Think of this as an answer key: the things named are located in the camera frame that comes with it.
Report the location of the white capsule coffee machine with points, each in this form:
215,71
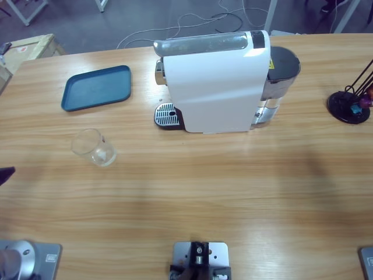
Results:
215,87

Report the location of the white mount with dark post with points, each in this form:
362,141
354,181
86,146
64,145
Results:
218,253

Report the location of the clear drinking glass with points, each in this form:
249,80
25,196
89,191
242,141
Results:
96,148

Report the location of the black capsule holder with rods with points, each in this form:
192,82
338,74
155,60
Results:
344,108

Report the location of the black plastic bag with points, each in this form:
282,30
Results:
4,48

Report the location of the blue plastic tray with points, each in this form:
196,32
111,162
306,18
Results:
96,87

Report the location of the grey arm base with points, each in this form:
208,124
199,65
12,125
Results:
367,262
46,256

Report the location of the teal coffee capsule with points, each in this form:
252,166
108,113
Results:
355,109

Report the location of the dark shoe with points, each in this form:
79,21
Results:
329,6

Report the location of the white metal table frame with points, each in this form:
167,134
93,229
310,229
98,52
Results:
269,14
345,17
25,20
101,7

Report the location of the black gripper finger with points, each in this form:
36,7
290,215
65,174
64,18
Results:
6,173

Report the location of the purple coffee capsule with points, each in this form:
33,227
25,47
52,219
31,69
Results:
365,102

